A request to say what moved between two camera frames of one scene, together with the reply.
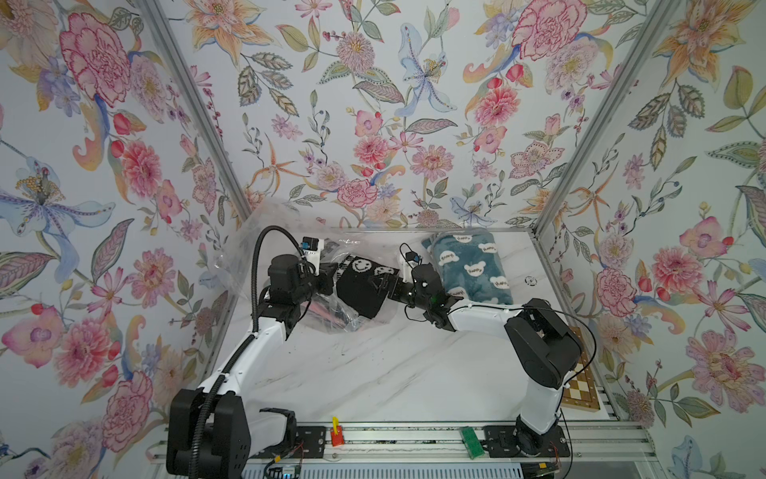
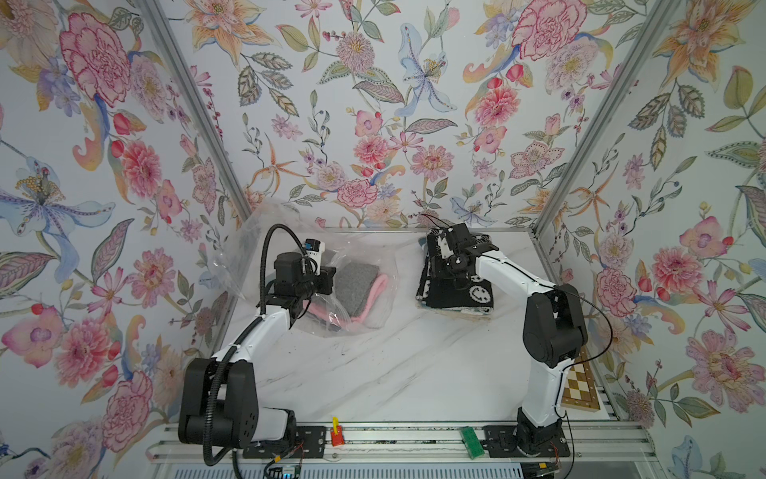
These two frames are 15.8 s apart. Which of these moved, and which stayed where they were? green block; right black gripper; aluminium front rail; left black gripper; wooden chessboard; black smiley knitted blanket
Moved: black smiley knitted blanket; right black gripper
Stayed: wooden chessboard; green block; aluminium front rail; left black gripper
